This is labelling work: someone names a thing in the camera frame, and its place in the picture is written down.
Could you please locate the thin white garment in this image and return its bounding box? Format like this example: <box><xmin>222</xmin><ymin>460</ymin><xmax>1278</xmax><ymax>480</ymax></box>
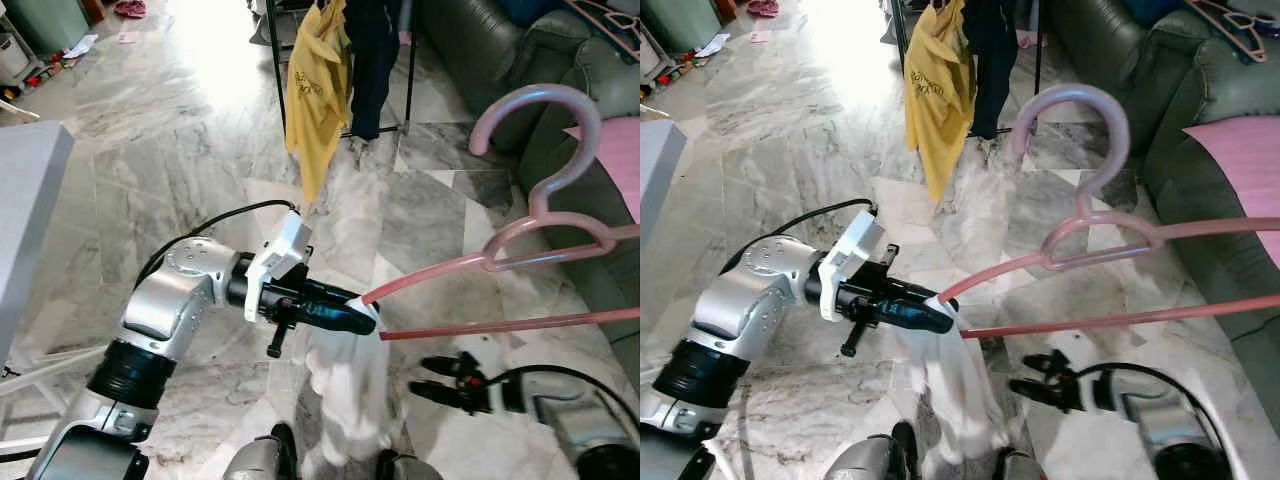
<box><xmin>895</xmin><ymin>295</ymin><xmax>1011</xmax><ymax>466</ymax></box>
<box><xmin>300</xmin><ymin>295</ymin><xmax>396</xmax><ymax>471</ymax></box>

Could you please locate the pink plastic clothes hanger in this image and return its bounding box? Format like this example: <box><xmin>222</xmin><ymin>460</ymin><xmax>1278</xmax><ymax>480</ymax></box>
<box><xmin>1185</xmin><ymin>0</ymin><xmax>1271</xmax><ymax>63</ymax></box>
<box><xmin>565</xmin><ymin>0</ymin><xmax>641</xmax><ymax>61</ymax></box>
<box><xmin>938</xmin><ymin>83</ymin><xmax>1280</xmax><ymax>341</ymax></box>
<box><xmin>360</xmin><ymin>83</ymin><xmax>641</xmax><ymax>341</ymax></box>

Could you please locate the robot right leg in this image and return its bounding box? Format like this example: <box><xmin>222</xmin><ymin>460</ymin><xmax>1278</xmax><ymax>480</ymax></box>
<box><xmin>375</xmin><ymin>450</ymin><xmax>441</xmax><ymax>480</ymax></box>
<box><xmin>995</xmin><ymin>450</ymin><xmax>1046</xmax><ymax>480</ymax></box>

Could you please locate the robot leg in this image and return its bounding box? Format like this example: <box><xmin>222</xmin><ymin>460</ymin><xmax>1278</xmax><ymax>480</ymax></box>
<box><xmin>222</xmin><ymin>422</ymin><xmax>299</xmax><ymax>480</ymax></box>
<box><xmin>995</xmin><ymin>450</ymin><xmax>1046</xmax><ymax>480</ymax></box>
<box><xmin>375</xmin><ymin>450</ymin><xmax>441</xmax><ymax>480</ymax></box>
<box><xmin>825</xmin><ymin>420</ymin><xmax>919</xmax><ymax>480</ymax></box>

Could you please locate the robot left leg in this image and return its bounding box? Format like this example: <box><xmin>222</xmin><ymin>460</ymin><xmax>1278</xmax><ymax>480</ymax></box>
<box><xmin>825</xmin><ymin>420</ymin><xmax>919</xmax><ymax>480</ymax></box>
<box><xmin>222</xmin><ymin>422</ymin><xmax>299</xmax><ymax>480</ymax></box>

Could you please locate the yellow shirt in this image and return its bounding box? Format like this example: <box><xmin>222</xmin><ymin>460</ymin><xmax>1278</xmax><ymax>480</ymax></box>
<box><xmin>285</xmin><ymin>0</ymin><xmax>353</xmax><ymax>206</ymax></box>
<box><xmin>905</xmin><ymin>0</ymin><xmax>976</xmax><ymax>204</ymax></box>

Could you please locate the navy garment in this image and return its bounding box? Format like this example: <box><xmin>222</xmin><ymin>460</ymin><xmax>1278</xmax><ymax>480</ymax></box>
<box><xmin>968</xmin><ymin>0</ymin><xmax>1021</xmax><ymax>141</ymax></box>
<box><xmin>345</xmin><ymin>0</ymin><xmax>403</xmax><ymax>141</ymax></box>

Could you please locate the pale blue folding table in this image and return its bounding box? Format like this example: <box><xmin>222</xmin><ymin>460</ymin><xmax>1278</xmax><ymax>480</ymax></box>
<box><xmin>640</xmin><ymin>120</ymin><xmax>686</xmax><ymax>351</ymax></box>
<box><xmin>0</xmin><ymin>122</ymin><xmax>111</xmax><ymax>461</ymax></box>

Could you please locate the pink blanket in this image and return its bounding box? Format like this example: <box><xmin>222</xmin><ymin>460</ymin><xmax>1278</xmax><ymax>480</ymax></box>
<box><xmin>1183</xmin><ymin>115</ymin><xmax>1280</xmax><ymax>271</ymax></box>
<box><xmin>565</xmin><ymin>118</ymin><xmax>641</xmax><ymax>226</ymax></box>

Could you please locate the leather sofa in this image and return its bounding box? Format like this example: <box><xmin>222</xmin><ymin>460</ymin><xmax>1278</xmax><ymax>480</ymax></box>
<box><xmin>415</xmin><ymin>0</ymin><xmax>641</xmax><ymax>351</ymax></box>
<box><xmin>1045</xmin><ymin>0</ymin><xmax>1280</xmax><ymax>401</ymax></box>

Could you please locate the green cabinet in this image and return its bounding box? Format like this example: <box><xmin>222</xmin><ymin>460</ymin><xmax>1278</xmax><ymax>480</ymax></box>
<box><xmin>640</xmin><ymin>0</ymin><xmax>723</xmax><ymax>56</ymax></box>
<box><xmin>5</xmin><ymin>0</ymin><xmax>93</xmax><ymax>56</ymax></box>

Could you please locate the blue fabric item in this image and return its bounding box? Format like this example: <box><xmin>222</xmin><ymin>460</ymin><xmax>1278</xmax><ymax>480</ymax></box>
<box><xmin>1120</xmin><ymin>0</ymin><xmax>1186</xmax><ymax>26</ymax></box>
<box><xmin>500</xmin><ymin>0</ymin><xmax>561</xmax><ymax>26</ymax></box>

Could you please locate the grey trolley with white baskets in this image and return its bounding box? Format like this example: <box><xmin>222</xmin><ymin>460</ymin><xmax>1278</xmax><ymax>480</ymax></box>
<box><xmin>0</xmin><ymin>30</ymin><xmax>31</xmax><ymax>86</ymax></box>

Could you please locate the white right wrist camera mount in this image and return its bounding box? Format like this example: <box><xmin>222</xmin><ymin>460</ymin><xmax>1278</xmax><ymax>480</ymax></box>
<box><xmin>1062</xmin><ymin>333</ymin><xmax>1099</xmax><ymax>379</ymax></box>
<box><xmin>472</xmin><ymin>335</ymin><xmax>506</xmax><ymax>376</ymax></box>

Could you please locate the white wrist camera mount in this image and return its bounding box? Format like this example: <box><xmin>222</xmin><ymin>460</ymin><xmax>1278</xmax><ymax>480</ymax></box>
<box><xmin>243</xmin><ymin>210</ymin><xmax>313</xmax><ymax>324</ymax></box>
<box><xmin>472</xmin><ymin>335</ymin><xmax>506</xmax><ymax>376</ymax></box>
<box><xmin>1062</xmin><ymin>333</ymin><xmax>1099</xmax><ymax>379</ymax></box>
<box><xmin>818</xmin><ymin>210</ymin><xmax>889</xmax><ymax>323</ymax></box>

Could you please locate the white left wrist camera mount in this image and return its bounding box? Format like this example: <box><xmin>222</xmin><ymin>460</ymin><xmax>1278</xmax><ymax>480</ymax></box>
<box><xmin>243</xmin><ymin>210</ymin><xmax>313</xmax><ymax>324</ymax></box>
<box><xmin>818</xmin><ymin>210</ymin><xmax>889</xmax><ymax>323</ymax></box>

